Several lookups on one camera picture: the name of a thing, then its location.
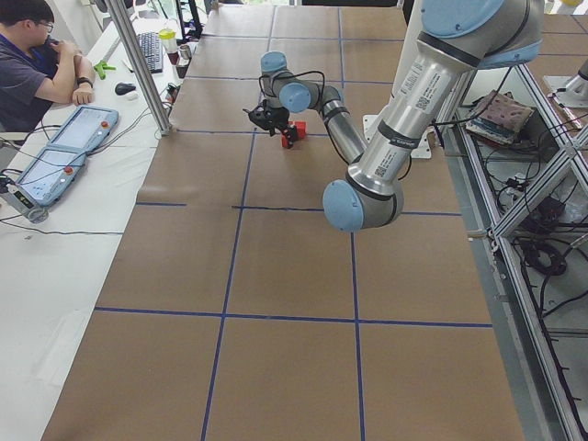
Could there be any black keyboard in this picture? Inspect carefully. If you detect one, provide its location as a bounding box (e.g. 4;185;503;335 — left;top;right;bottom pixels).
137;32;164;74

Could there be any teach pendant far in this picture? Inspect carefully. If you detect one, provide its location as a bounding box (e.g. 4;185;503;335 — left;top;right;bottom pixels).
47;105;119;153

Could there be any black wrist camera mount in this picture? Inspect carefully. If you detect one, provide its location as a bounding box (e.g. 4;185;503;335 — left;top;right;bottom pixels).
243;103;273;131

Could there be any folded cloth pile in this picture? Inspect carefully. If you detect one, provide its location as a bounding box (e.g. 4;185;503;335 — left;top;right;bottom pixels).
465;90;535;145

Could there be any teach pendant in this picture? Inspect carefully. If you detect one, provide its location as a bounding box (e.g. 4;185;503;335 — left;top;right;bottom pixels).
17;147;86;207
47;105;119;153

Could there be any metal cup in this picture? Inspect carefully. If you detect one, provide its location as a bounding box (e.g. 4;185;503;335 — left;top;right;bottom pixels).
178;44;192;61

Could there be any teach pendant near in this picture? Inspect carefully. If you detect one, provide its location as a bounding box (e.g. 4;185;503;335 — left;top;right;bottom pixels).
17;147;86;207

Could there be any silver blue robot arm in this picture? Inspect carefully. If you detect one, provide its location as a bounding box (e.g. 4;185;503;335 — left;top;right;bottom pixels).
248;1;544;232

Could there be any yellow lid cup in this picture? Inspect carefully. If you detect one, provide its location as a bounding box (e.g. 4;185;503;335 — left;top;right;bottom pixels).
158;28;178;56

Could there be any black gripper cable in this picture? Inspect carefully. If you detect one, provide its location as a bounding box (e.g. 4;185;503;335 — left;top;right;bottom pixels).
257;69;327;111

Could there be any black computer mouse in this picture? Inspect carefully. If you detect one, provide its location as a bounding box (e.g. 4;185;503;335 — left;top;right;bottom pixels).
114;82;136;96

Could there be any green plastic tool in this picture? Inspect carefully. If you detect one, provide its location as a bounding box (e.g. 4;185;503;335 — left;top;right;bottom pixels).
94;60;117;80

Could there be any aluminium frame post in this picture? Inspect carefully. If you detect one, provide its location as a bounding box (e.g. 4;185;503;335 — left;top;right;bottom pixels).
106;1;172;136

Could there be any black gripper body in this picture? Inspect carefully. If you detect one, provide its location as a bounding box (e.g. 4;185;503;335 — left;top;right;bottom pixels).
263;107;289;136

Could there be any seated person dark shirt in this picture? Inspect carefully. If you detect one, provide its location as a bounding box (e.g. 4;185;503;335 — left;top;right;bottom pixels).
1;1;95;132

